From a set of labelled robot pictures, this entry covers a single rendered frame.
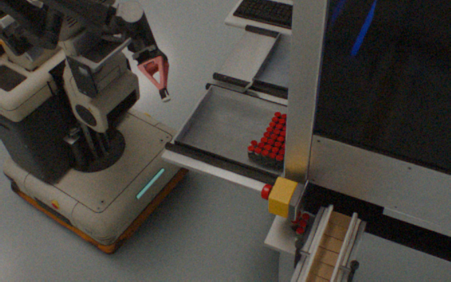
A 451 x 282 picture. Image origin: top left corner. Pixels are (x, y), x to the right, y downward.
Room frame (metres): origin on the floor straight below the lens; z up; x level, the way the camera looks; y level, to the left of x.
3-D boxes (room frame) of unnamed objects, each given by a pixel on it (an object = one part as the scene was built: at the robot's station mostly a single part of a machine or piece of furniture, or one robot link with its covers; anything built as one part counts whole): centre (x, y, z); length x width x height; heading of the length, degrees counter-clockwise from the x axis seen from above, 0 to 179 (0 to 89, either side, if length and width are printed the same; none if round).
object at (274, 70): (1.32, -0.32, 0.90); 0.34 x 0.26 x 0.04; 62
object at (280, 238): (0.71, -0.17, 0.87); 0.14 x 0.13 x 0.02; 62
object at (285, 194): (0.74, -0.14, 1.00); 0.08 x 0.07 x 0.07; 62
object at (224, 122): (1.07, -0.06, 0.90); 0.34 x 0.26 x 0.04; 61
